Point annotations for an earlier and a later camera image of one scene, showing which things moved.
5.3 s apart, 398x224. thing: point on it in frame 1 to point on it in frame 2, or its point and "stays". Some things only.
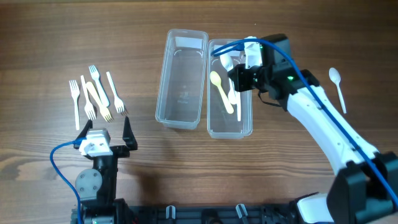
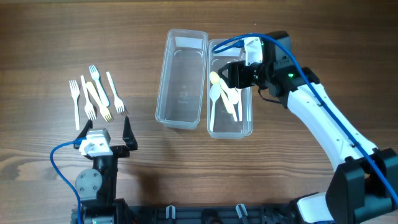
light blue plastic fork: (95, 76) stays
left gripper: (122, 151) stays
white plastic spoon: (335, 77) to (214, 91)
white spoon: (227, 61) to (234, 108)
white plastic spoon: (232, 94) stays
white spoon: (239, 105) stays
